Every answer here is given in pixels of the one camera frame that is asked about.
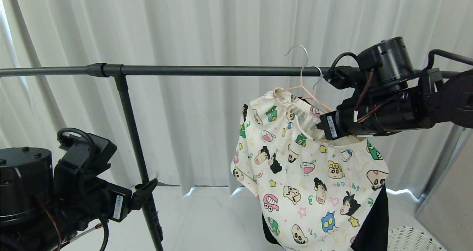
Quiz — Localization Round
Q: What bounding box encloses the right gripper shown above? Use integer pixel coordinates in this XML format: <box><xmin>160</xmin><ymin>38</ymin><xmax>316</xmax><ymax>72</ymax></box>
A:
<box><xmin>319</xmin><ymin>99</ymin><xmax>425</xmax><ymax>140</ymax></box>

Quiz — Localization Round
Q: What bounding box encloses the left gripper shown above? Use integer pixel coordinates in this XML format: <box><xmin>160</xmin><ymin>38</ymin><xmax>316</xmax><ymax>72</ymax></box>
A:
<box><xmin>78</xmin><ymin>178</ymin><xmax>159</xmax><ymax>230</ymax></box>

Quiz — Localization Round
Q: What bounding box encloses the pink clothes hanger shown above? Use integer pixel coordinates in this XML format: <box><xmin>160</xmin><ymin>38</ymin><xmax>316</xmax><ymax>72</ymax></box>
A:
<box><xmin>312</xmin><ymin>66</ymin><xmax>325</xmax><ymax>92</ymax></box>
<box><xmin>275</xmin><ymin>45</ymin><xmax>335</xmax><ymax>113</ymax></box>

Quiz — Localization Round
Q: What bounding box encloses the cream printed garment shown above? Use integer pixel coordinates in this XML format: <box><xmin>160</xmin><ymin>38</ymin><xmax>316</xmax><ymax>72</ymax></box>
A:
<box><xmin>231</xmin><ymin>88</ymin><xmax>389</xmax><ymax>251</ymax></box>

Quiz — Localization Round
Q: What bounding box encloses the black garment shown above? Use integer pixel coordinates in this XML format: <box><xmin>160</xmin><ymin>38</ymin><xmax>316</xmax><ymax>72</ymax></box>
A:
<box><xmin>262</xmin><ymin>96</ymin><xmax>389</xmax><ymax>251</ymax></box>

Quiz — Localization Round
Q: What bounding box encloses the white laundry basket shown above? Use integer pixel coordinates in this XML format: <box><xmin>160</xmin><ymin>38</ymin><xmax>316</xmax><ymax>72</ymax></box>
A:
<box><xmin>387</xmin><ymin>226</ymin><xmax>448</xmax><ymax>251</ymax></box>

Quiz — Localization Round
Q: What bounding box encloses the black clothes rack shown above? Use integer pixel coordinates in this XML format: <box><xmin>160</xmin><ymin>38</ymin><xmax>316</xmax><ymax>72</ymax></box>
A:
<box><xmin>0</xmin><ymin>63</ymin><xmax>462</xmax><ymax>251</ymax></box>

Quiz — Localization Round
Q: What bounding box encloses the white curtain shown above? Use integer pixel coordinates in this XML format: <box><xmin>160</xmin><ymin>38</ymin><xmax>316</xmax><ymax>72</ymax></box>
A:
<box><xmin>0</xmin><ymin>0</ymin><xmax>473</xmax><ymax>200</ymax></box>

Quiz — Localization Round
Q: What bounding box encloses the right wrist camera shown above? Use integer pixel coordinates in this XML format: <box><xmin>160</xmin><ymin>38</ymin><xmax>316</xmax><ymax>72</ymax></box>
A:
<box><xmin>323</xmin><ymin>66</ymin><xmax>370</xmax><ymax>111</ymax></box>

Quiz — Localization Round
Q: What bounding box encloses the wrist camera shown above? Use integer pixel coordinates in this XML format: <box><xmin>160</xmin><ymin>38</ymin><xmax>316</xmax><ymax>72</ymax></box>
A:
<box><xmin>323</xmin><ymin>66</ymin><xmax>370</xmax><ymax>111</ymax></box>
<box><xmin>54</xmin><ymin>133</ymin><xmax>118</xmax><ymax>187</ymax></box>

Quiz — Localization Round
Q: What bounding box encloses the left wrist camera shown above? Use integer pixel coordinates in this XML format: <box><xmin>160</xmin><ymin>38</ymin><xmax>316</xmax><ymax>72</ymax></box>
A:
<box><xmin>54</xmin><ymin>133</ymin><xmax>118</xmax><ymax>187</ymax></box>

